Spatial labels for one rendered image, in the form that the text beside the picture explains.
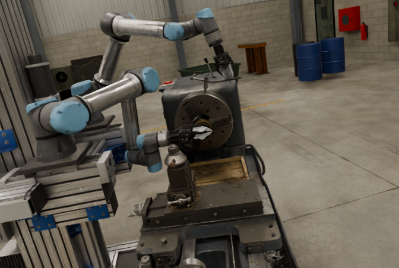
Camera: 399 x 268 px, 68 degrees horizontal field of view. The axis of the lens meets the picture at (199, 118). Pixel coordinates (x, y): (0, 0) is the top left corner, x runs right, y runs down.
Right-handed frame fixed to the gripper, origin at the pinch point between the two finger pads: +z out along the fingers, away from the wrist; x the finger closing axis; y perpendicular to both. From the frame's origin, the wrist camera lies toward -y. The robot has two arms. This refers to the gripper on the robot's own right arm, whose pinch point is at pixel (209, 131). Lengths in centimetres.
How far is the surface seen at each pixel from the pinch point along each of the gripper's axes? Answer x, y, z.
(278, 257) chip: -54, 26, 22
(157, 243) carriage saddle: -17, 56, -19
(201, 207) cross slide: -11.1, 47.6, -3.5
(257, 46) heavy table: -18, -847, 133
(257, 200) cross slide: -11, 48, 16
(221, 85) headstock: 15.4, -32.7, 8.9
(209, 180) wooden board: -19.7, 12.5, -2.7
